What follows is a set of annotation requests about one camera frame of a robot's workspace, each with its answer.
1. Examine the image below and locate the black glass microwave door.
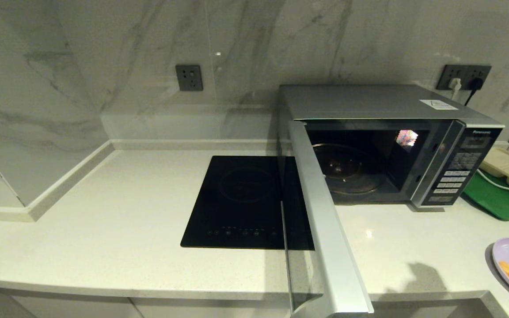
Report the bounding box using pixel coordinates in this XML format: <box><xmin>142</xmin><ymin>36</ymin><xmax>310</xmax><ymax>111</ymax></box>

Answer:
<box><xmin>279</xmin><ymin>120</ymin><xmax>374</xmax><ymax>318</ymax></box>

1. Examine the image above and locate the black induction cooktop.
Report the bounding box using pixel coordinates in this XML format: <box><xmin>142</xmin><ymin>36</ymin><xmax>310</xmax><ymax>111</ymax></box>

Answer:
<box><xmin>180</xmin><ymin>155</ymin><xmax>304</xmax><ymax>250</ymax></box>

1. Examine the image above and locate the grey single wall socket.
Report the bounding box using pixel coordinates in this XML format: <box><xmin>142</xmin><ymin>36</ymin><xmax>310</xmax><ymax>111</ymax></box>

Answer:
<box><xmin>175</xmin><ymin>65</ymin><xmax>204</xmax><ymax>92</ymax></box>

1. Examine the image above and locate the silver microwave oven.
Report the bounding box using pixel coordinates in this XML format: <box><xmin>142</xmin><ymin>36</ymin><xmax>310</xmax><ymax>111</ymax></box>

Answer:
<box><xmin>277</xmin><ymin>84</ymin><xmax>505</xmax><ymax>209</ymax></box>

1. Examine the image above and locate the white power cable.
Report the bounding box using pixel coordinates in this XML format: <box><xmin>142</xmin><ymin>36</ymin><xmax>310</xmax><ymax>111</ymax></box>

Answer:
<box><xmin>475</xmin><ymin>169</ymin><xmax>509</xmax><ymax>194</ymax></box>

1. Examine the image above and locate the grey double wall socket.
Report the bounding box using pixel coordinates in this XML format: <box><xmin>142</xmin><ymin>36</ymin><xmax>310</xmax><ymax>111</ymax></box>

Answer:
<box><xmin>436</xmin><ymin>65</ymin><xmax>492</xmax><ymax>91</ymax></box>

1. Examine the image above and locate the white label sticker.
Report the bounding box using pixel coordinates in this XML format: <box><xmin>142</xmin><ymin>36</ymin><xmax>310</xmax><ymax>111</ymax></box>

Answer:
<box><xmin>419</xmin><ymin>99</ymin><xmax>459</xmax><ymax>111</ymax></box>

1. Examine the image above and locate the green cutting board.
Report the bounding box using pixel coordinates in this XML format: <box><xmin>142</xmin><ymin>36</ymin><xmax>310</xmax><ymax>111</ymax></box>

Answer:
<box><xmin>461</xmin><ymin>170</ymin><xmax>509</xmax><ymax>221</ymax></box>

